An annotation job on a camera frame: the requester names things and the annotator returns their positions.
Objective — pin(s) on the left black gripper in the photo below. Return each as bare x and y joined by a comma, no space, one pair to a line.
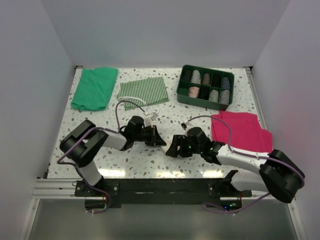
155,139

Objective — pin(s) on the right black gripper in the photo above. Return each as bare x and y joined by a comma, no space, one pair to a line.
172,151

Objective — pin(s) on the white pink-trimmed underwear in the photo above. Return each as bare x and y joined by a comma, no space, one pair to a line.
168,149

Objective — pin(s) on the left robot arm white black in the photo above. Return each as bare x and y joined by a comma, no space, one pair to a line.
82,145

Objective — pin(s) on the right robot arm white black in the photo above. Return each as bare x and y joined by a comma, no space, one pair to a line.
273,173

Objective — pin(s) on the green white striped underwear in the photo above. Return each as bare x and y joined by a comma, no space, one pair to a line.
144,92

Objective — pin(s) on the pink rolled underwear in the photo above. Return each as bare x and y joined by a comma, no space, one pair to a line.
193,91

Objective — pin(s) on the beige grey rolled sock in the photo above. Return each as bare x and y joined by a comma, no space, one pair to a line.
214,96

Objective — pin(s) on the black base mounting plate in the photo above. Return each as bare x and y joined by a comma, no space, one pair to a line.
171,191

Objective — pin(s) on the green divided storage tray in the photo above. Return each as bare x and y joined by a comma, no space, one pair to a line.
202,100

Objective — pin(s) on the pink folded cloth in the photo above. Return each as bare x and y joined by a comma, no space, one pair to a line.
247,133

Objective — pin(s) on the grey striped rolled sock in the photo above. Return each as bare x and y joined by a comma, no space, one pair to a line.
225,97

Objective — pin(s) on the brown rolled sock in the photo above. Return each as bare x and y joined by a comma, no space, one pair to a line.
206,80

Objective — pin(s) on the blue striped rolled sock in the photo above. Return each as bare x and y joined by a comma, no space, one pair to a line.
226,83

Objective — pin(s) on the green folded cloth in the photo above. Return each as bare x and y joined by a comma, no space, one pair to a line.
94,89

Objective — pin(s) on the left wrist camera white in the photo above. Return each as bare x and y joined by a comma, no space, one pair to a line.
151,117

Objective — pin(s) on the aluminium frame rail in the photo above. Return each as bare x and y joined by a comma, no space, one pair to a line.
54,188

